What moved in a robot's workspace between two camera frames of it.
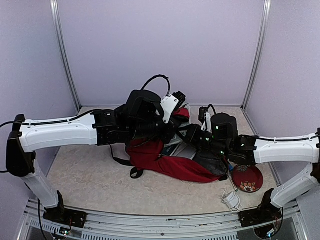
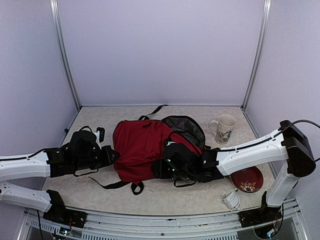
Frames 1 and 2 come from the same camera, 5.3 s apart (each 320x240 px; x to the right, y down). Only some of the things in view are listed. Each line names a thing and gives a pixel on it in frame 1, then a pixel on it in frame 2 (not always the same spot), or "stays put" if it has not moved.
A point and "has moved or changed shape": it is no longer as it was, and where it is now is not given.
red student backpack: [207, 167] has moved or changed shape
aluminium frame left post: [55, 5] stays put
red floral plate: [247, 178] stays put
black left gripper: [167, 138] to [108, 150]
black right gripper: [191, 138] to [160, 172]
